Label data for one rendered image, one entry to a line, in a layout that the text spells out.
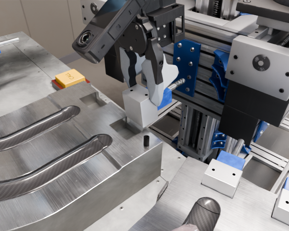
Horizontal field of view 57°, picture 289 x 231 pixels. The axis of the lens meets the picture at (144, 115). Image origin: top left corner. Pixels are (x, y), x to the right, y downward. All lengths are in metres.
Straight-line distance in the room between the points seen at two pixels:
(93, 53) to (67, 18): 2.22
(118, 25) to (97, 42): 0.04
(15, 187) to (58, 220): 0.08
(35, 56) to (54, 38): 1.56
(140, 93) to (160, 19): 0.13
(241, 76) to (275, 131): 1.08
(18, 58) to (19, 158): 0.56
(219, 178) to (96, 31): 0.28
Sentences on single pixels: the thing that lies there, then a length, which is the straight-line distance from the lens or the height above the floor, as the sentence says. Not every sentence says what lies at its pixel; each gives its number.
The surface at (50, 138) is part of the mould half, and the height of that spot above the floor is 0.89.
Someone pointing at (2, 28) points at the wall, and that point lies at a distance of 2.32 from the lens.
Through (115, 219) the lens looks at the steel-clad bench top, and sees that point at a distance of 0.47.
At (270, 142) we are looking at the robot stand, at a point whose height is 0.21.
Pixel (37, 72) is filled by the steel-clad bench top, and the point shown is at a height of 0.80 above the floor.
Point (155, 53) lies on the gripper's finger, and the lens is 0.38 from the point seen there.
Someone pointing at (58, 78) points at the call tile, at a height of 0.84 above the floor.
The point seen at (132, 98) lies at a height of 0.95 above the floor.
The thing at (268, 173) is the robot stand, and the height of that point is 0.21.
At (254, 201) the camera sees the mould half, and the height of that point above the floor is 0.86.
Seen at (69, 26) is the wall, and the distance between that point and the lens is 2.61.
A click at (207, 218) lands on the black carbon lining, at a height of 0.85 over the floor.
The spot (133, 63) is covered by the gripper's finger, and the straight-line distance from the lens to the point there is 0.45.
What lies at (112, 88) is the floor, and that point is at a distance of 2.23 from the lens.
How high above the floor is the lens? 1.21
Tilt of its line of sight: 39 degrees down
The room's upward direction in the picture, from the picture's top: straight up
